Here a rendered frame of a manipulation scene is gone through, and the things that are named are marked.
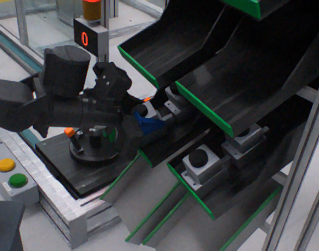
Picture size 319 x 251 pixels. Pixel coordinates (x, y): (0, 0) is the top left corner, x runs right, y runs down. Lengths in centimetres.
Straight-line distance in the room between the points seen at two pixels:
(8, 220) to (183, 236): 34
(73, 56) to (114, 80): 8
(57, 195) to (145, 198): 24
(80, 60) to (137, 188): 37
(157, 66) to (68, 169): 47
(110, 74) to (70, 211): 41
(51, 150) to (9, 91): 49
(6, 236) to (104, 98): 32
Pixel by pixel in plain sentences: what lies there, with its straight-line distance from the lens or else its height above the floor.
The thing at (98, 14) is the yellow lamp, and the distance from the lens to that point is 111.
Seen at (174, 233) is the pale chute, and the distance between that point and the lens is 81.
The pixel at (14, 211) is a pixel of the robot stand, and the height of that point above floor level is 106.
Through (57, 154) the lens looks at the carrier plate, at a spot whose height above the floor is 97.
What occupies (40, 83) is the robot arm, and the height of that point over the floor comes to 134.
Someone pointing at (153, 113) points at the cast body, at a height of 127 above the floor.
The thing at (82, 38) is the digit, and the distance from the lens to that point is 115.
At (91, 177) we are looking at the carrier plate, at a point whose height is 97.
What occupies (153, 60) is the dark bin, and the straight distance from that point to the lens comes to 66.
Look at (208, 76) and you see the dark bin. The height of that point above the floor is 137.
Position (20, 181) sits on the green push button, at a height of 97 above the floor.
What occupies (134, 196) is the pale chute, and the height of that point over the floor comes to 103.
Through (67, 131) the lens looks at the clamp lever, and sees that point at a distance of 99.
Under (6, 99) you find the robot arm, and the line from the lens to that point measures 60.
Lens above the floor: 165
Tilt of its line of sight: 35 degrees down
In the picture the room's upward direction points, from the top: 5 degrees clockwise
